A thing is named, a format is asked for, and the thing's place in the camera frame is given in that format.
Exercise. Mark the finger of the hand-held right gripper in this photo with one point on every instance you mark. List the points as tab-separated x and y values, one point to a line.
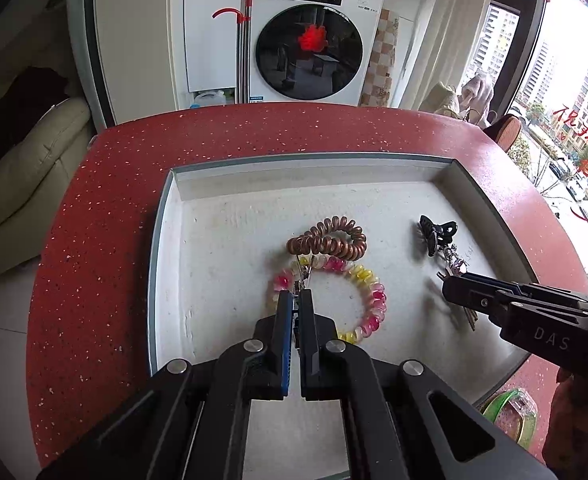
478	300
523	289

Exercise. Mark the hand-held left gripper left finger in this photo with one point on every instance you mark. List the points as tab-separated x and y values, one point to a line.
285	340

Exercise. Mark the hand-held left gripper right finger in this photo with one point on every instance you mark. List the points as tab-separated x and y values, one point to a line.
308	340

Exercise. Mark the silver charm clip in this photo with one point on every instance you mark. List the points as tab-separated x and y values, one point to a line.
302	272

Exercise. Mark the black hair claw clip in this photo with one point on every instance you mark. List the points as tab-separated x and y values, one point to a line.
436	232

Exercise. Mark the grey shallow box tray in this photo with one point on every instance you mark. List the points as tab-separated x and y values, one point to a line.
224	260

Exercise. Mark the person's right forearm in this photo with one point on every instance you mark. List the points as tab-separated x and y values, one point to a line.
583	420

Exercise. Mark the red window stickers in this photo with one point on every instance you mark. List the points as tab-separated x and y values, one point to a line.
581	135

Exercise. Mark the white cloth on chair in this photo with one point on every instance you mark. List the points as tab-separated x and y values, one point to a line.
478	97

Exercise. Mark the beige cushion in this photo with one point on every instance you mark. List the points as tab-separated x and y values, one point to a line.
441	100

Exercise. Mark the white plastic jug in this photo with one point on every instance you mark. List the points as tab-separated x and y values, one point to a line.
209	97

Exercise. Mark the checkered cloth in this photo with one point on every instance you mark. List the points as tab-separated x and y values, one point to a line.
378	60

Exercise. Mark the white curtain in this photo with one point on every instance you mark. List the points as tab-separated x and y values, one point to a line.
443	25

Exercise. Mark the white washing machine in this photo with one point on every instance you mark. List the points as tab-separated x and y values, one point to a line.
314	40

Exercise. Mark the black clothing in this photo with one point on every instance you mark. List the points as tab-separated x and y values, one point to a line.
24	105

